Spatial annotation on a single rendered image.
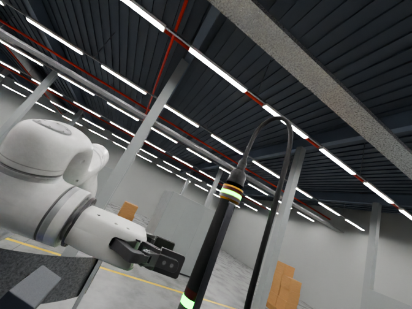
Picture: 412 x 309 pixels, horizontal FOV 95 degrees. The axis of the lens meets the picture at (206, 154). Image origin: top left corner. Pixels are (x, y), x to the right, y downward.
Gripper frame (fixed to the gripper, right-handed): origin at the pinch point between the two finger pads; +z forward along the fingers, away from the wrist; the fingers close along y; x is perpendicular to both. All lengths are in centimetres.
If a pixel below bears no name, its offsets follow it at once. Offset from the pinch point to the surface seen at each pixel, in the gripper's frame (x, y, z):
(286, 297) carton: -101, -576, 600
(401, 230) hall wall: 357, -572, 1176
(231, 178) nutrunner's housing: 17.2, 0.5, 5.2
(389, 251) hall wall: 247, -610, 1173
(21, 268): -82, -173, -62
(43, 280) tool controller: -41, -73, -27
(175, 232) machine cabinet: -55, -615, 152
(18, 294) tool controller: -40, -58, -29
